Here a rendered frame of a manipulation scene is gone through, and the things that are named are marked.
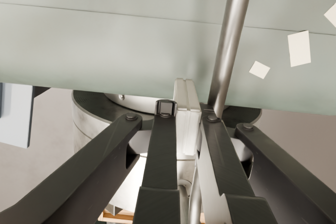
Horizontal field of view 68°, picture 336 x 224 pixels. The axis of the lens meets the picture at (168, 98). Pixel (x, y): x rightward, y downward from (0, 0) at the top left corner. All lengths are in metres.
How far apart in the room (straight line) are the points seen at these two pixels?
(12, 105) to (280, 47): 0.86
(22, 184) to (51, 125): 0.58
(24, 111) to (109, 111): 0.64
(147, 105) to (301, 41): 0.19
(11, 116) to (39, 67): 0.71
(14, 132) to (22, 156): 1.10
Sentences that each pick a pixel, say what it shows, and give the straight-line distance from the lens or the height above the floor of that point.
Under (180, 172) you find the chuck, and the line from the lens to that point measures 0.32.
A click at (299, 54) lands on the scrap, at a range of 0.26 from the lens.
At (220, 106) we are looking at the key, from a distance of 0.17.
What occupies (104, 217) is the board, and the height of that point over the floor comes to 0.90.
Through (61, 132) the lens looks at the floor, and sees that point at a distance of 1.87.
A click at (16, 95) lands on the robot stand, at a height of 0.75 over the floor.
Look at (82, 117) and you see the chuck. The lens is 0.35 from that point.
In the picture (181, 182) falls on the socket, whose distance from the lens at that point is 0.33.
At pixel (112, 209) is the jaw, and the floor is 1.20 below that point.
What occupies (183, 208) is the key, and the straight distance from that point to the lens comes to 0.30.
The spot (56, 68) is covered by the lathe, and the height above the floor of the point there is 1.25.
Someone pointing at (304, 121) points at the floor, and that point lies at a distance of 1.83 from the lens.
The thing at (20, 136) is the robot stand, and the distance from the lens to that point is 1.01.
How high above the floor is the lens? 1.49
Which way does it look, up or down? 70 degrees down
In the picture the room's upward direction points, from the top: 172 degrees counter-clockwise
